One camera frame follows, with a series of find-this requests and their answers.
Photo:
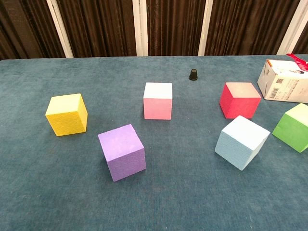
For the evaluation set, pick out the yellow foam cube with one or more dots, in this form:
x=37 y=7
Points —
x=67 y=115

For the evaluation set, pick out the red foam cube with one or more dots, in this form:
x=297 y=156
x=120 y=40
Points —
x=240 y=106

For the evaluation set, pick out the green foam cube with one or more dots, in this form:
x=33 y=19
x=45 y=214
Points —
x=293 y=130

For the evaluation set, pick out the pink foam cube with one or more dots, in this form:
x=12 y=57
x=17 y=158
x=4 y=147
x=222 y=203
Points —
x=157 y=106

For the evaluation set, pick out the purple foam cube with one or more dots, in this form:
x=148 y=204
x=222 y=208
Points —
x=122 y=151

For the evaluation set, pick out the small black cap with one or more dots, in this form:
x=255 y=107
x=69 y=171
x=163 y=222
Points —
x=193 y=75

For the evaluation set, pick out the teal felt table cover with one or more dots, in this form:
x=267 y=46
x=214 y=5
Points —
x=168 y=204

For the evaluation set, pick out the light blue foam cube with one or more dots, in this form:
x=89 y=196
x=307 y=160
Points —
x=240 y=144

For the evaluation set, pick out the dark brown curtain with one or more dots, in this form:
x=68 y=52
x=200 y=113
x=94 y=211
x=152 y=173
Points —
x=101 y=29

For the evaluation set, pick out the white printed cardboard box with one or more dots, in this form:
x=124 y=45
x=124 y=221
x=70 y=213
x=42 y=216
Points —
x=281 y=81

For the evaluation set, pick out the white frame post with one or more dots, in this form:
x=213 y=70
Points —
x=204 y=31
x=60 y=31
x=140 y=29
x=292 y=33

